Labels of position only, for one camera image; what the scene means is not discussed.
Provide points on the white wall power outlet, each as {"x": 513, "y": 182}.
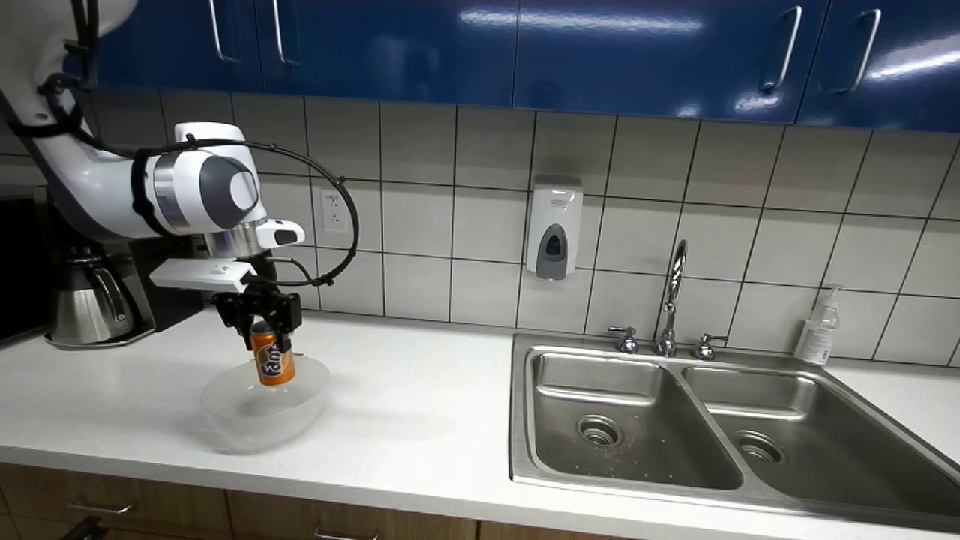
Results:
{"x": 333, "y": 212}

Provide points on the white wall soap dispenser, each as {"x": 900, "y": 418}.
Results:
{"x": 552, "y": 230}

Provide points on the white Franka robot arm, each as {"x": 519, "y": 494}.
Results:
{"x": 121, "y": 170}

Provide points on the clear dish soap bottle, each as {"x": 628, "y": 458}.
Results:
{"x": 816, "y": 332}

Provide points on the wooden lower cabinet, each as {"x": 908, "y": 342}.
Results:
{"x": 200, "y": 514}

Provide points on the black drip coffee maker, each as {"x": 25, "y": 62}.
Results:
{"x": 25, "y": 270}

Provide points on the orange Fanta soda can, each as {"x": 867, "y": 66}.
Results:
{"x": 270, "y": 361}

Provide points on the clear plastic bowl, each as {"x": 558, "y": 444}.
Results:
{"x": 263, "y": 415}

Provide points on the stainless steel double sink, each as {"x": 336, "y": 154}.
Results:
{"x": 721, "y": 430}

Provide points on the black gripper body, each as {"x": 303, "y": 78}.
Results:
{"x": 259, "y": 298}

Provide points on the chrome sink faucet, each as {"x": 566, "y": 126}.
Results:
{"x": 669, "y": 302}

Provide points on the stainless steel coffee carafe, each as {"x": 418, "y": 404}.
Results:
{"x": 90, "y": 302}

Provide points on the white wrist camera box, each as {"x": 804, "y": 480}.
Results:
{"x": 200, "y": 273}

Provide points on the blue upper wall cabinet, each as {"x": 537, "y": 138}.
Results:
{"x": 558, "y": 49}

